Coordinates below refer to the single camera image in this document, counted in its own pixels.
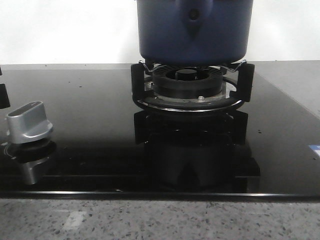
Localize blue cooking pot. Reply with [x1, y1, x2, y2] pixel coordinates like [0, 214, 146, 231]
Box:
[136, 0, 253, 67]

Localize black pot support grate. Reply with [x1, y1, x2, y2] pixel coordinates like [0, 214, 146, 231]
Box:
[130, 60, 255, 114]

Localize black glass stove top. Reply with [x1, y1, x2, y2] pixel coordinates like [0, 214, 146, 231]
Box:
[0, 64, 320, 202]

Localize black round gas burner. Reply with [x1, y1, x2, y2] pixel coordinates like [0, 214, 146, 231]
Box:
[144, 65, 228, 102]

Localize silver stove control knob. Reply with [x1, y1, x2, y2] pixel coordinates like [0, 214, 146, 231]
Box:
[6, 101, 53, 144]

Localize black left burner grate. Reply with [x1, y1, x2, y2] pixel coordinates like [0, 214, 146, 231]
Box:
[0, 83, 11, 109]

